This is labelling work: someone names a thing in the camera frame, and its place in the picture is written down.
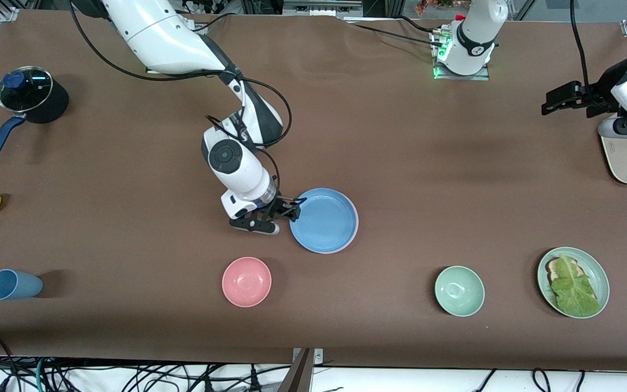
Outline glass lid with blue knob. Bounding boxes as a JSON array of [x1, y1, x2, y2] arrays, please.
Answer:
[[0, 66, 53, 113]]

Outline brown table cover mat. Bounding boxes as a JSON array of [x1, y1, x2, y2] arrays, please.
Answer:
[[0, 8, 627, 372]]

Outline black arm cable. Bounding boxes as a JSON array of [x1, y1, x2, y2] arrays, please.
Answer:
[[70, 0, 293, 183], [570, 0, 589, 88]]

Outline green lettuce leaf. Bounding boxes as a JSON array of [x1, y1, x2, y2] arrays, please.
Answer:
[[550, 254, 601, 317]]

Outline green plate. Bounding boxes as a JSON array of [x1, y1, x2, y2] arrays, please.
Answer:
[[537, 247, 610, 319]]

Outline toasted bread slice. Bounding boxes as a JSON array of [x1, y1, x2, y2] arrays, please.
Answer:
[[545, 258, 583, 284]]

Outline pink bowl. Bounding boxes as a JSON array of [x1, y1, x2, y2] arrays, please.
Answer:
[[222, 256, 272, 308]]

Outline black pot with blue handle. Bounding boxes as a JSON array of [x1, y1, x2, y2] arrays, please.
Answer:
[[0, 68, 69, 161]]

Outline dark brown beam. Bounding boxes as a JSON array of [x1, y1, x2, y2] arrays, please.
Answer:
[[276, 348, 315, 392]]

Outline grey metal box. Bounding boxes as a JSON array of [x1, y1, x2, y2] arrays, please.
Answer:
[[282, 0, 364, 18]]

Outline green bowl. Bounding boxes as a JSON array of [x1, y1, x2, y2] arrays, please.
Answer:
[[434, 265, 485, 317]]

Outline metal table bracket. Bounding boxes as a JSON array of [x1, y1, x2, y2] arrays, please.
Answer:
[[292, 347, 325, 365]]

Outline black base cable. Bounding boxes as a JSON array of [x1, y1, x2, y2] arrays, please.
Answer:
[[395, 15, 445, 36], [199, 12, 241, 33], [346, 21, 447, 50]]

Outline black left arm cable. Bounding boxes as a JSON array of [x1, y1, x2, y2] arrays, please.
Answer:
[[570, 0, 589, 88]]

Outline blue cup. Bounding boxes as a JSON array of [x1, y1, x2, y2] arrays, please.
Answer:
[[0, 269, 44, 301]]

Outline orange artificial flowers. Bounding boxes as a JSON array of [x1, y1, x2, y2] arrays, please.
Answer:
[[414, 0, 458, 14]]

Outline blue plate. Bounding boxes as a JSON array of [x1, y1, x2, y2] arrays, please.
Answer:
[[290, 188, 359, 254]]

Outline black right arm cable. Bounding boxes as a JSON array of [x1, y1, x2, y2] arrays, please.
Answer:
[[70, 0, 293, 183]]

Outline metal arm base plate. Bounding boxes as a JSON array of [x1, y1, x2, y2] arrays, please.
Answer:
[[432, 28, 491, 81]]

